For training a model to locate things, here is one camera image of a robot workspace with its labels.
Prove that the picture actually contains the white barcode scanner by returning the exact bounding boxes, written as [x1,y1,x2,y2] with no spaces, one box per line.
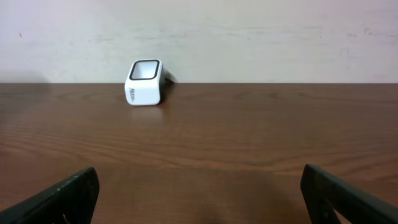
[124,58,177,106]

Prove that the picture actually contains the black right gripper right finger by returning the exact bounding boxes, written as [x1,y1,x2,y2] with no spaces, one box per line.
[300,164,397,224]

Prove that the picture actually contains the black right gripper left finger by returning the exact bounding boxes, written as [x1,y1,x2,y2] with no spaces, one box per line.
[1,167,100,224]

